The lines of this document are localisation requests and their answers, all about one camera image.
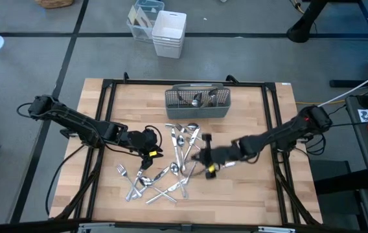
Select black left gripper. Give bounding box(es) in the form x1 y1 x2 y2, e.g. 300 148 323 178
126 128 165 172

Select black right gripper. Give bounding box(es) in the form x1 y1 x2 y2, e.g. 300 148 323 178
200 133 238 180

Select silver utensil handle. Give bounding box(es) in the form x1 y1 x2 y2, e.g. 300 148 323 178
145 179 189 205

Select grey plastic cutlery basket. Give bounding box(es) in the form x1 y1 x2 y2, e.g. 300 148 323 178
164 83 232 120

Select clear plastic bin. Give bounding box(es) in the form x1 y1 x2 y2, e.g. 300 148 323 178
126 0 165 43

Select white stacked plastic bins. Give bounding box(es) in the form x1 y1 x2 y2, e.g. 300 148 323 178
152 10 187 60

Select black floor stand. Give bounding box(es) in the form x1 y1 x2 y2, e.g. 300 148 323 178
286 0 329 44

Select black desk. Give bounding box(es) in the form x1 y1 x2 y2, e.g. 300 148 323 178
344 87 368 197

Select wicker basket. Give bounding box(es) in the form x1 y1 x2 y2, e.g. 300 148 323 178
34 0 75 10

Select black cable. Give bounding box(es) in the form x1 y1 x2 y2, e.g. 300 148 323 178
45 144 86 217

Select yellow cable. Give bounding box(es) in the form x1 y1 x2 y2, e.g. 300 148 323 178
295 84 368 106

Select white cable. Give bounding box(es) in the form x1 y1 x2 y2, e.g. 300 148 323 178
318 63 368 107

